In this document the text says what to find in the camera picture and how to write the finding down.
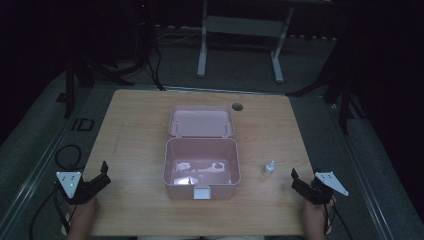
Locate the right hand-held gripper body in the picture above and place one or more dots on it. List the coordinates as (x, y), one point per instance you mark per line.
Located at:
(325, 186)

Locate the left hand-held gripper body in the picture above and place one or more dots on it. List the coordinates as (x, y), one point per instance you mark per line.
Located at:
(71, 182)

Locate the person's right hand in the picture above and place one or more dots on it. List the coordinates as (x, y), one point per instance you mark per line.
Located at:
(313, 213)

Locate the person's left hand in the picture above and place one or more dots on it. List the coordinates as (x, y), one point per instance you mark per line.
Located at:
(85, 211)

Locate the small white bottle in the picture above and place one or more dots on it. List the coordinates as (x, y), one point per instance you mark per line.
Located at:
(269, 168)

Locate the black metal stand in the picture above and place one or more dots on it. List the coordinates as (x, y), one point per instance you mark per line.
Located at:
(85, 75)
(340, 90)

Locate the pink plastic box with lid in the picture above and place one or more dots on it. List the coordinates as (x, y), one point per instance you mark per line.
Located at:
(201, 150)

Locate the white metal desk frame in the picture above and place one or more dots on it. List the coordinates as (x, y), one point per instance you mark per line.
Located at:
(245, 26)

